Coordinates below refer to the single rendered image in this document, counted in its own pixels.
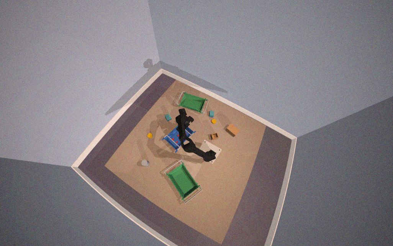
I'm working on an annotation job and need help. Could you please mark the blue plastic tray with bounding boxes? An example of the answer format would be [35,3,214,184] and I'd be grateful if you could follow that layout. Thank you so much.
[162,126,196,153]

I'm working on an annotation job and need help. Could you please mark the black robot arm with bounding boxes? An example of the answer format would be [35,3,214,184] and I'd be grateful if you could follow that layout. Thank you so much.
[175,108,216,162]

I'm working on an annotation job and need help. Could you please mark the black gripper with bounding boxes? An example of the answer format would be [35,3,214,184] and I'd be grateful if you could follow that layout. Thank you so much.
[184,116,194,129]

